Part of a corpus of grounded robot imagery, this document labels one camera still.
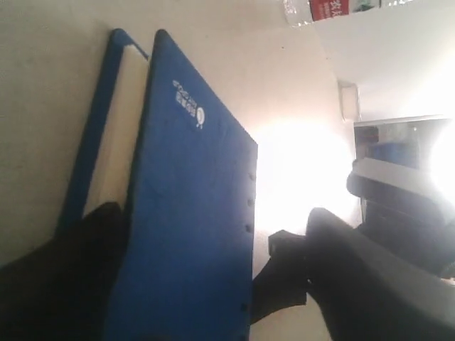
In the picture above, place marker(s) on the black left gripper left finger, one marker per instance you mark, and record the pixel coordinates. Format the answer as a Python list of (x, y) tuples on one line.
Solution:
[(60, 291)]

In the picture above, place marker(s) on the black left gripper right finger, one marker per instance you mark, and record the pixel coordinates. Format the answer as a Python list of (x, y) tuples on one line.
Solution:
[(367, 293)]

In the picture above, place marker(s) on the dark background cabinet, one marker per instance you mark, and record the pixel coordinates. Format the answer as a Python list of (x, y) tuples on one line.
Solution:
[(406, 141)]

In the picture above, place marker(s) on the white box on wall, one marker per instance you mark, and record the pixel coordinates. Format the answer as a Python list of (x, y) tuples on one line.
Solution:
[(348, 95)]

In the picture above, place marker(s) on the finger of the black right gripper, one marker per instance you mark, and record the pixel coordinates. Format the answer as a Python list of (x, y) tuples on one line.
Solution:
[(283, 281)]

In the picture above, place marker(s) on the blue ring-bound notebook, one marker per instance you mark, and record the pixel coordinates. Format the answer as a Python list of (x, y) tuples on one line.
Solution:
[(187, 271)]

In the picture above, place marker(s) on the clear water bottle red label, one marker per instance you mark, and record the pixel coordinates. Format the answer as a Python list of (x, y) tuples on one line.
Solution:
[(304, 12)]

